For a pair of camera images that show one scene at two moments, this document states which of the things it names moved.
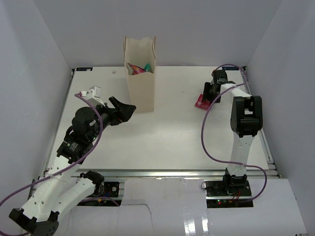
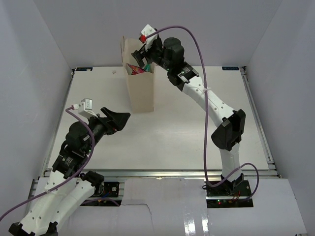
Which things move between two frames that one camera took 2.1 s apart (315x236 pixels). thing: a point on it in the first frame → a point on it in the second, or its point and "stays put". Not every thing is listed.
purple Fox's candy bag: (136, 69) stays put
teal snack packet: (147, 67) stays put
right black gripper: (207, 88) → (160, 44)
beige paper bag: (140, 52) stays put
